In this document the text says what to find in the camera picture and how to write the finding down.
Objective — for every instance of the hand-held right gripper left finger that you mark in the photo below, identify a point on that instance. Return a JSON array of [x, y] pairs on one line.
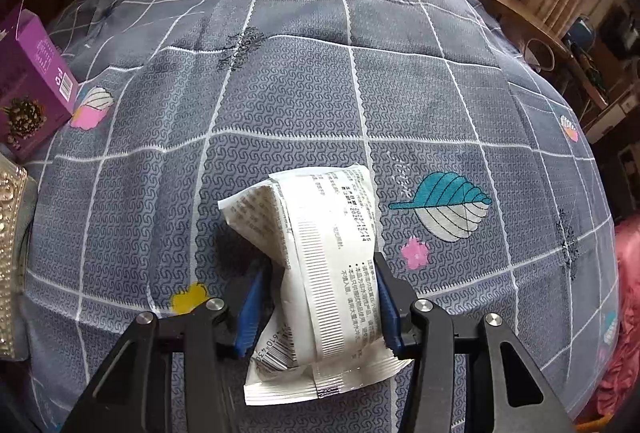
[[250, 313]]

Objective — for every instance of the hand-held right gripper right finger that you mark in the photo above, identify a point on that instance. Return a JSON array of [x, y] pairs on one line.
[[390, 308]]

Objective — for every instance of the white plastic packet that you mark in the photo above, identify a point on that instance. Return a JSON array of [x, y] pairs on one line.
[[325, 263]]

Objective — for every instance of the pink ruffled cloth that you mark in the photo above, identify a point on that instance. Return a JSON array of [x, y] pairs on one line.
[[625, 313]]

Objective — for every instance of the golden embossed tissue box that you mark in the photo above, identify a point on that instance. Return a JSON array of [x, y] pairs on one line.
[[12, 238]]

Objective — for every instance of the purple cardboard box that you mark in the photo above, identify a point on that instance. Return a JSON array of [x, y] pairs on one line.
[[30, 78]]

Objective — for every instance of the wooden desk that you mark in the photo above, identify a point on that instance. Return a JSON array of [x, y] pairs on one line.
[[505, 5]]

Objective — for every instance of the blue folding chair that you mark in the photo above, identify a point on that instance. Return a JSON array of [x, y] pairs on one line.
[[581, 29]]

